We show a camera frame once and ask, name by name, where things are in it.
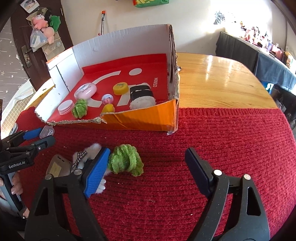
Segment white round lidded jar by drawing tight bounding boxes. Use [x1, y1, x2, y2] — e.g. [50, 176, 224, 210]
[57, 99, 74, 115]

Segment person left hand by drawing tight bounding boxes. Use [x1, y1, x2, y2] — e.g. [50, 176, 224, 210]
[0, 171, 23, 200]

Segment clear small plastic box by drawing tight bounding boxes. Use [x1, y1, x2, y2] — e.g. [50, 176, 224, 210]
[39, 126, 55, 139]

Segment red Miniso bag liner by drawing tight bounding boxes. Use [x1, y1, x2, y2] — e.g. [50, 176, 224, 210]
[48, 53, 169, 123]

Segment pink plush toys on door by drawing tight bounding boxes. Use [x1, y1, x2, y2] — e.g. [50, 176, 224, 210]
[32, 15, 61, 45]

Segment small yellow toy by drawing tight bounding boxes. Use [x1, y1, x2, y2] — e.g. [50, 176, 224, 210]
[102, 103, 115, 113]

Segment small pink clear jar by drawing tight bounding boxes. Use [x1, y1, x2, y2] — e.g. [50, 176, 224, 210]
[101, 94, 114, 105]

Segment white plush toy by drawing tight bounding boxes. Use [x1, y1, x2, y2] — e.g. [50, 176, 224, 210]
[70, 143, 111, 194]

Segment black white plush roll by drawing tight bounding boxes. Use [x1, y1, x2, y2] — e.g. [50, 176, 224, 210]
[129, 83, 156, 110]

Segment grey rounded case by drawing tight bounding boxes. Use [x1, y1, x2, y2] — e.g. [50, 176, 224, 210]
[46, 154, 72, 178]

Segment green shopping bag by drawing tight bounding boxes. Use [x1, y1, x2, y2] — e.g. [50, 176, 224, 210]
[132, 0, 170, 8]

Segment orange tipped metal pole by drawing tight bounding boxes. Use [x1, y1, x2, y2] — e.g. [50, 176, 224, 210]
[100, 11, 106, 35]

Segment pink round device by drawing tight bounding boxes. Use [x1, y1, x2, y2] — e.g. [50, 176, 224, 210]
[74, 83, 97, 100]

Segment green fuzzy scrunchie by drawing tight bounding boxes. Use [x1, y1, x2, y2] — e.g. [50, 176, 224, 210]
[72, 99, 88, 119]
[108, 144, 144, 177]

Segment yellow round tin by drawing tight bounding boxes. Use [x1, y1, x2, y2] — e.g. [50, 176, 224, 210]
[112, 82, 129, 95]

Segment blue cloth covered desk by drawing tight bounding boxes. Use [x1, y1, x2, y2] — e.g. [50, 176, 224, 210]
[215, 32, 295, 94]

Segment orange white cardboard box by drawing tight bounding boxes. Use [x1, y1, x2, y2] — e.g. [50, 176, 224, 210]
[35, 24, 180, 133]

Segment dark brown door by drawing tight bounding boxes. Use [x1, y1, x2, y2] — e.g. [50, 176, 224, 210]
[11, 0, 73, 90]

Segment red knitted table mat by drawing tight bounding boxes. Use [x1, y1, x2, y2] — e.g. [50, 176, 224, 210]
[20, 108, 295, 240]

